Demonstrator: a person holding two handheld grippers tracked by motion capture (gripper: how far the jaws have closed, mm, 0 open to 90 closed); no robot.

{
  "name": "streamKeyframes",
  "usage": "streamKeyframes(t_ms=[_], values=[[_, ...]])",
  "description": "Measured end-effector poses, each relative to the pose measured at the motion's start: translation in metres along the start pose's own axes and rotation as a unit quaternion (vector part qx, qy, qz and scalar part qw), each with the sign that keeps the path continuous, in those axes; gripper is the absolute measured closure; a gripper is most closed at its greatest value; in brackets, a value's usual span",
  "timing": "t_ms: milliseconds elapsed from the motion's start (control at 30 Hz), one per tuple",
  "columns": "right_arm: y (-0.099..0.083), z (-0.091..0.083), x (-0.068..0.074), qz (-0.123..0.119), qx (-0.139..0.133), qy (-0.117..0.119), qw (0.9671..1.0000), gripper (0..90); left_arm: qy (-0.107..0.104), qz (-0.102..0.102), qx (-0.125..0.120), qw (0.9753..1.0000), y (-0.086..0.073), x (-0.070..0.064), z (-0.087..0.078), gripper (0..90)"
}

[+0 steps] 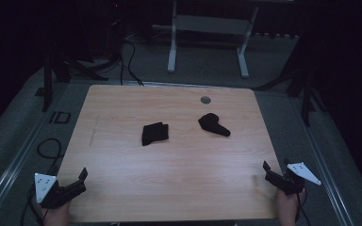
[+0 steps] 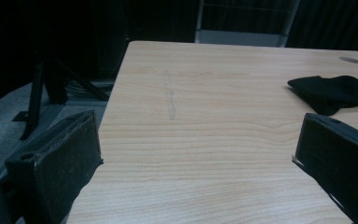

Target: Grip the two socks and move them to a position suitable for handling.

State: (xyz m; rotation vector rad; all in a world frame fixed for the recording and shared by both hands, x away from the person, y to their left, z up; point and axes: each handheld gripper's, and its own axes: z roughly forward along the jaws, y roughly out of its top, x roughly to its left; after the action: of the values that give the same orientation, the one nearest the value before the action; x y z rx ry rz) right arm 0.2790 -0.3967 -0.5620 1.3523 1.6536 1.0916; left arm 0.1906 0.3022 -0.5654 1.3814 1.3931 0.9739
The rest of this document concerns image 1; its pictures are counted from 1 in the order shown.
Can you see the black sock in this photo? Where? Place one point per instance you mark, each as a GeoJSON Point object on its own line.
{"type": "Point", "coordinates": [155, 133]}
{"type": "Point", "coordinates": [212, 123]}

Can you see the grey round table grommet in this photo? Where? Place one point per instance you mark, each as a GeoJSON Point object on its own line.
{"type": "Point", "coordinates": [205, 100]}

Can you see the metal floor rail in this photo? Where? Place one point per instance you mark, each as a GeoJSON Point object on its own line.
{"type": "Point", "coordinates": [6, 175]}
{"type": "Point", "coordinates": [323, 166]}

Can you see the person's right hand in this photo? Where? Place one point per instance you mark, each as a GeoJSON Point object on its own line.
{"type": "Point", "coordinates": [287, 207]}

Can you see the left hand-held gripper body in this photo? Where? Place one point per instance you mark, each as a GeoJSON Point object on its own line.
{"type": "Point", "coordinates": [59, 194]}

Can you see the white metal table frame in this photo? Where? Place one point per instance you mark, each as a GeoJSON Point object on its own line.
{"type": "Point", "coordinates": [212, 24]}

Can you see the black metal stand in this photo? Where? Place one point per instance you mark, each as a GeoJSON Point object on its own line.
{"type": "Point", "coordinates": [306, 94]}
{"type": "Point", "coordinates": [47, 81]}

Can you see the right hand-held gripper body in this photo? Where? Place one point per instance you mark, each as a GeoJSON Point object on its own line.
{"type": "Point", "coordinates": [293, 183]}

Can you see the person's left hand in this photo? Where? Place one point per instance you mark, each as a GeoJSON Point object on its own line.
{"type": "Point", "coordinates": [56, 216]}

